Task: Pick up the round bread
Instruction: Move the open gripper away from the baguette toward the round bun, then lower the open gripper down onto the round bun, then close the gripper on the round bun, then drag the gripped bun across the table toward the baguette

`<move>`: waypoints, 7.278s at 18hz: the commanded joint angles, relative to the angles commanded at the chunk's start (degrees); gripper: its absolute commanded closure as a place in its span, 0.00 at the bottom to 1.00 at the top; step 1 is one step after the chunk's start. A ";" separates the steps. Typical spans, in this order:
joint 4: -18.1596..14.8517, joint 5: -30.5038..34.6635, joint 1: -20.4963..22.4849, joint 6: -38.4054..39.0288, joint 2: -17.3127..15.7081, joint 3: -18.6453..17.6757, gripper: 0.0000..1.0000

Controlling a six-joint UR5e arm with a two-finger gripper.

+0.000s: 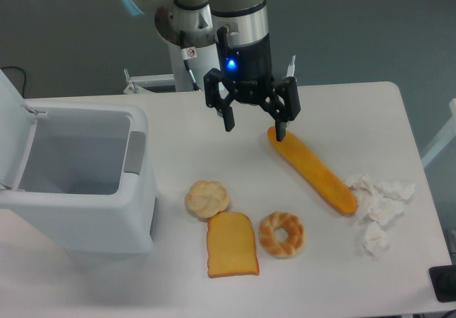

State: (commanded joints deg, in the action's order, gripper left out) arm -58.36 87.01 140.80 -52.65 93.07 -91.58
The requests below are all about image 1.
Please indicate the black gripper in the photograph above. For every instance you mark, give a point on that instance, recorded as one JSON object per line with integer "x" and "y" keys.
{"x": 246, "y": 73}

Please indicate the round pale bread bun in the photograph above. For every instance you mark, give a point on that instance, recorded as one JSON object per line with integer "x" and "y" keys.
{"x": 207, "y": 198}

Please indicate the orange toast slice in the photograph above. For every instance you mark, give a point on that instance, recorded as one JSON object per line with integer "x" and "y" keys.
{"x": 231, "y": 246}

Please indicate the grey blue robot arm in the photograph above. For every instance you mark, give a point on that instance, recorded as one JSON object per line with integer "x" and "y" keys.
{"x": 245, "y": 20}

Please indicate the long orange baguette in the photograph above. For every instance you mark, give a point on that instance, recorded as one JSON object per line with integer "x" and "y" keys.
{"x": 324, "y": 181}

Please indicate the crumpled white tissue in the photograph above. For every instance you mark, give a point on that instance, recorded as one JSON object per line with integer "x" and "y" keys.
{"x": 379, "y": 203}

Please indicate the white open trash bin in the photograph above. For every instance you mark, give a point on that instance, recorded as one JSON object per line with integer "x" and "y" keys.
{"x": 78, "y": 172}

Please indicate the black device at table edge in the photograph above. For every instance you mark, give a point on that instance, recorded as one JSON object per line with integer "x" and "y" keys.
{"x": 443, "y": 282}

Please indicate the white clamp post with red base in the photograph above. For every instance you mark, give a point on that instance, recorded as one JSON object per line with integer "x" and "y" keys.
{"x": 291, "y": 67}

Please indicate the braided ring bread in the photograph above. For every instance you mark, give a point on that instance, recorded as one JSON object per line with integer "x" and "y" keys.
{"x": 282, "y": 235}

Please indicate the white metal frame right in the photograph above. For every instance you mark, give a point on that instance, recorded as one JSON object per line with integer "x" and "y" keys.
{"x": 441, "y": 139}

